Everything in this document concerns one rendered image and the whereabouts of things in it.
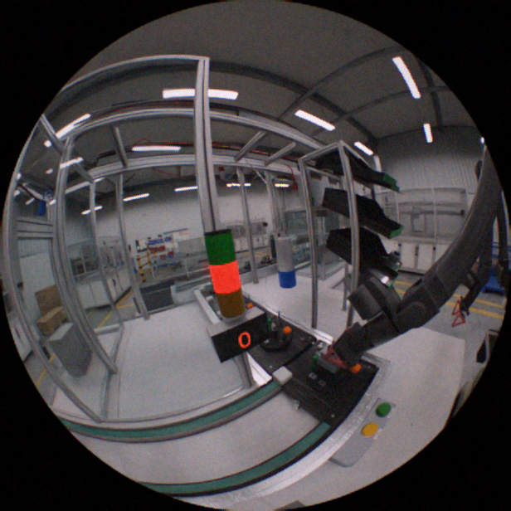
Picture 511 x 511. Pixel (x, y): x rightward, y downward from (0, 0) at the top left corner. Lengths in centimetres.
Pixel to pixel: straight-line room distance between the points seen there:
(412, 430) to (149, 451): 74
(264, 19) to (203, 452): 486
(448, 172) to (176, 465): 946
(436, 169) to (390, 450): 899
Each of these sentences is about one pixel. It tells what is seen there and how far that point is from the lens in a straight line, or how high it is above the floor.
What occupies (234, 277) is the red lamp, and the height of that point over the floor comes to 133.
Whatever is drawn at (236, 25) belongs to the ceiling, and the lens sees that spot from 433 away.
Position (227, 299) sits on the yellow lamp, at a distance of 26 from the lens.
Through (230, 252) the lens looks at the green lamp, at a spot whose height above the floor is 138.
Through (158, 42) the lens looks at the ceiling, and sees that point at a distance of 448.
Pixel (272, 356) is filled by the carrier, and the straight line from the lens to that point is 58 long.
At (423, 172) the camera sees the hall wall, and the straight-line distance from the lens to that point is 902.
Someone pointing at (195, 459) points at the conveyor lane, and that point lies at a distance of 54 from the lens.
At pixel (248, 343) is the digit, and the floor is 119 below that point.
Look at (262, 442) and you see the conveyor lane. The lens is 51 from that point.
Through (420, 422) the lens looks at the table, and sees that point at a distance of 69.
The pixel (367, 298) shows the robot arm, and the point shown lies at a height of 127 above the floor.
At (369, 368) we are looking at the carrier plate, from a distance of 57.
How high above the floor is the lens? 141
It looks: 11 degrees down
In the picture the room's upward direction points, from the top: 8 degrees counter-clockwise
